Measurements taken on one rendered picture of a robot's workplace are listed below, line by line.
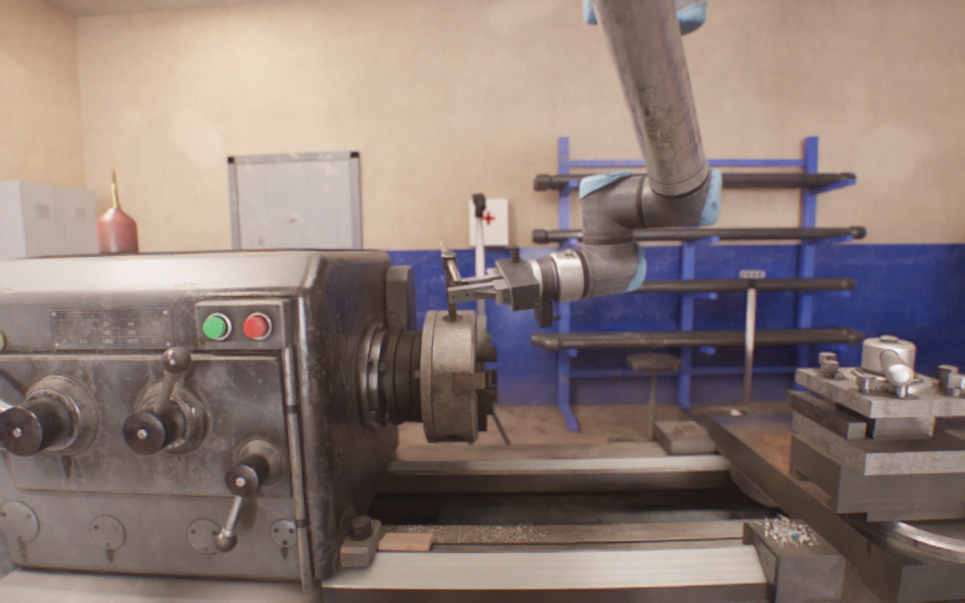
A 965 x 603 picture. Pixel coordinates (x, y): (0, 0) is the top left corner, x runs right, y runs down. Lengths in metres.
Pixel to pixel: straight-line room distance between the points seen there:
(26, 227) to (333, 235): 1.99
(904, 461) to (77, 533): 1.19
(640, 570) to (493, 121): 3.57
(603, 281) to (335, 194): 3.40
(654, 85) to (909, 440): 0.59
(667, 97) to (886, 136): 4.55
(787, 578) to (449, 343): 0.63
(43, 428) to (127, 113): 4.41
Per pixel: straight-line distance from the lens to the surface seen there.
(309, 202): 4.15
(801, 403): 0.90
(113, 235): 1.06
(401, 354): 0.86
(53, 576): 1.06
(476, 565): 0.83
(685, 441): 1.24
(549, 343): 3.48
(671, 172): 0.75
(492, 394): 0.93
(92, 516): 0.96
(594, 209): 0.85
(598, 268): 0.85
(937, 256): 5.45
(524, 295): 0.79
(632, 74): 0.64
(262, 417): 0.73
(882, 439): 0.84
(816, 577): 0.93
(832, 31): 5.10
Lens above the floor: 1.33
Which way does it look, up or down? 6 degrees down
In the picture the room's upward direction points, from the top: 1 degrees counter-clockwise
